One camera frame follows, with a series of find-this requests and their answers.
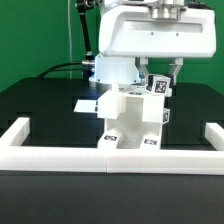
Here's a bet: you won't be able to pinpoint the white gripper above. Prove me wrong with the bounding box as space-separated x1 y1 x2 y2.
99 5 216 87

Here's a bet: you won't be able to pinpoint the white chair seat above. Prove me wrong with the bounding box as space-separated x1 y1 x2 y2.
103 99 164 150

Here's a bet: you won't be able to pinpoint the white chair back frame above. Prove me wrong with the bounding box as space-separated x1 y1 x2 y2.
97 85 172 124

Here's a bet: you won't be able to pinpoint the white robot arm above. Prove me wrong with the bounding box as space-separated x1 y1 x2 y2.
90 0 216 86

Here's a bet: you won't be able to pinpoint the white tagged nut cube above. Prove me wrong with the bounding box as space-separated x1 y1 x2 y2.
163 108 170 124

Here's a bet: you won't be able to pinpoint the white base tag plate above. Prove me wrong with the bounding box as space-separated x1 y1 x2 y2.
74 100 98 113

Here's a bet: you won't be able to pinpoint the white U-shaped obstacle fence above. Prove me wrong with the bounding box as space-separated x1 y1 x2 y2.
0 117 224 175

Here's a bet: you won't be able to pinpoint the black power cables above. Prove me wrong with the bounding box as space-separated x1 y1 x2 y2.
37 61 96 80

